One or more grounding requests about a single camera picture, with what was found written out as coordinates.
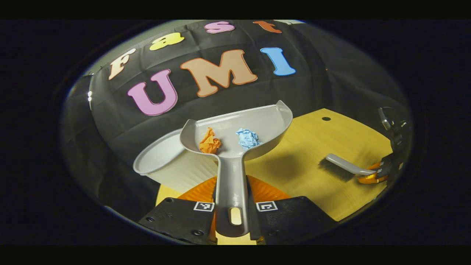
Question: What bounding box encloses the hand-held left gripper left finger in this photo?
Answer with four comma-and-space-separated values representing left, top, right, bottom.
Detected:
138, 176, 218, 245

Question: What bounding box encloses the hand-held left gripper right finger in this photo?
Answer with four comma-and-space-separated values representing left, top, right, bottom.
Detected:
246, 175, 339, 245

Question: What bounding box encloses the small grey broom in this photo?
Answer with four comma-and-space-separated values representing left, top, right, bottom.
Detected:
319, 153, 378, 181

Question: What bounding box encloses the white ribbed garbage bin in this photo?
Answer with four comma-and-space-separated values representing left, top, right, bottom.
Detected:
132, 129, 219, 194

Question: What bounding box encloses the grey plastic dustpan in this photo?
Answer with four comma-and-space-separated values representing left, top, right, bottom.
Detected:
179, 100, 294, 238

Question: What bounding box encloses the orange paper ball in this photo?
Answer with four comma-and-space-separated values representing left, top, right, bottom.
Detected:
199, 127, 222, 154

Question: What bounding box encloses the blue paper ball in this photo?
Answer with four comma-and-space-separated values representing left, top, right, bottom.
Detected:
235, 128, 261, 150

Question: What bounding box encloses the black backdrop cloth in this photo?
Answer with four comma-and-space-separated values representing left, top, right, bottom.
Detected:
61, 20, 411, 221

